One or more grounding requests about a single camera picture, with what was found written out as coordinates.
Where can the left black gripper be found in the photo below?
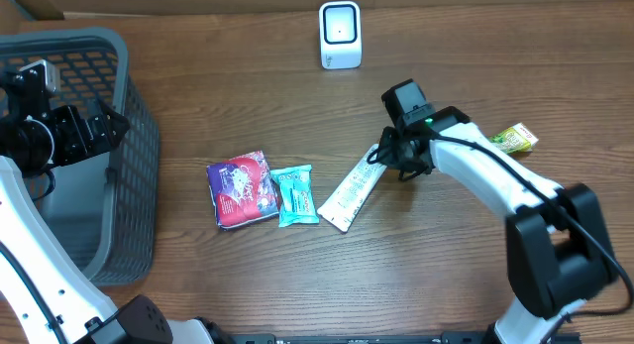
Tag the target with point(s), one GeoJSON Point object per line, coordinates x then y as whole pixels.
{"type": "Point", "coordinates": [70, 120]}

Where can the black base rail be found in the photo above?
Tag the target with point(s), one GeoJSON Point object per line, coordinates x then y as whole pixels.
{"type": "Point", "coordinates": [448, 337]}

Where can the green juice carton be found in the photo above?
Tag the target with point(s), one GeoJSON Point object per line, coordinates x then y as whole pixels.
{"type": "Point", "coordinates": [515, 139]}

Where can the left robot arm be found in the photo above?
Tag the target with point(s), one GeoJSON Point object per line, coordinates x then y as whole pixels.
{"type": "Point", "coordinates": [53, 300]}

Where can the white conditioner tube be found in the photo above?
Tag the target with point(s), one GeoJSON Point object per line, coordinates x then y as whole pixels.
{"type": "Point", "coordinates": [344, 204]}

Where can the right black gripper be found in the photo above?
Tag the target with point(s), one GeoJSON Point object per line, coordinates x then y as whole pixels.
{"type": "Point", "coordinates": [391, 159]}

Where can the white barcode scanner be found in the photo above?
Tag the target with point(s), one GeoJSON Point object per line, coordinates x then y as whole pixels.
{"type": "Point", "coordinates": [340, 35]}

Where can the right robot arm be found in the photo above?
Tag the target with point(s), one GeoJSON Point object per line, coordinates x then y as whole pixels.
{"type": "Point", "coordinates": [558, 251]}

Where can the grey plastic basket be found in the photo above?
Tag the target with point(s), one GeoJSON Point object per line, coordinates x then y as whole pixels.
{"type": "Point", "coordinates": [102, 210]}

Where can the teal wet wipes pack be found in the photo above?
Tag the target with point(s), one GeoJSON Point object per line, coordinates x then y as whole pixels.
{"type": "Point", "coordinates": [297, 205]}

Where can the red purple pad pack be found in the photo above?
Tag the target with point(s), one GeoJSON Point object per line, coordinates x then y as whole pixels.
{"type": "Point", "coordinates": [242, 191]}

